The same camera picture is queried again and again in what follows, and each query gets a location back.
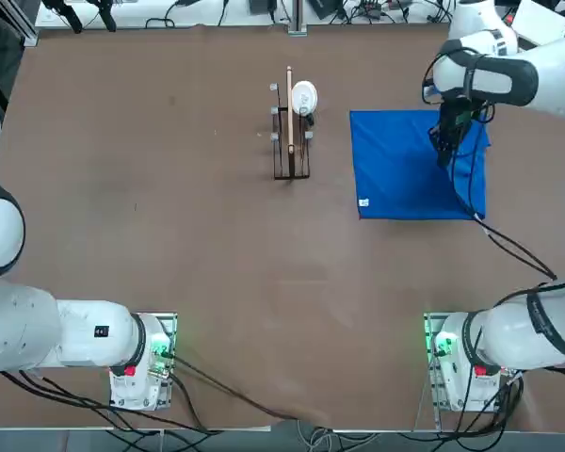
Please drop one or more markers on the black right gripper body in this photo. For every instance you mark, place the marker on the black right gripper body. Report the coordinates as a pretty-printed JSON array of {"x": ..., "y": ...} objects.
[{"x": 459, "y": 115}]

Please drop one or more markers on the blue microfibre towel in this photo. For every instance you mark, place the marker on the blue microfibre towel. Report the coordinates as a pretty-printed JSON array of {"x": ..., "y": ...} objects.
[{"x": 395, "y": 165}]

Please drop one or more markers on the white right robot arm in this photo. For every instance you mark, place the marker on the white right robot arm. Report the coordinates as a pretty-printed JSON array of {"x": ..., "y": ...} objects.
[{"x": 560, "y": 66}]

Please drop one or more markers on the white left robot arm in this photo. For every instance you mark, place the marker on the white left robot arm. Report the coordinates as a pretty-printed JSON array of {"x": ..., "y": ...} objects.
[{"x": 19, "y": 329}]

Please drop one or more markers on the white stacked boxes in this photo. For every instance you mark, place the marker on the white stacked boxes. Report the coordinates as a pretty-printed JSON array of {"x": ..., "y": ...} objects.
[{"x": 541, "y": 19}]

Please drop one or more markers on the black power strip red switches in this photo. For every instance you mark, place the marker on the black power strip red switches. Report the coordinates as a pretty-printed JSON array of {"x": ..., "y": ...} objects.
[{"x": 374, "y": 5}]

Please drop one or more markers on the white smiley face cup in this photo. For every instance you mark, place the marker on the white smiley face cup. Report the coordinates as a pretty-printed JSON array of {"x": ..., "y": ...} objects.
[{"x": 304, "y": 96}]

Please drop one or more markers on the long black power adapter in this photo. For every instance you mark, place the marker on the long black power adapter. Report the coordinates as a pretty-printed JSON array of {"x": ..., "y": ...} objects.
[
  {"x": 327, "y": 8},
  {"x": 263, "y": 5}
]

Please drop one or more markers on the silver aluminium post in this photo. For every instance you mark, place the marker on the silver aluminium post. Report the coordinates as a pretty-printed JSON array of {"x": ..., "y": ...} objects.
[{"x": 297, "y": 16}]

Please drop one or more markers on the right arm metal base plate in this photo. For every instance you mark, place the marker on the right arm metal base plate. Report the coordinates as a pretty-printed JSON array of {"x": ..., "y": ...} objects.
[{"x": 431, "y": 376}]

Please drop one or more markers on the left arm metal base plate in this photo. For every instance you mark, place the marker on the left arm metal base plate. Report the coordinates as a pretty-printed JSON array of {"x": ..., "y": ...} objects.
[{"x": 166, "y": 398}]

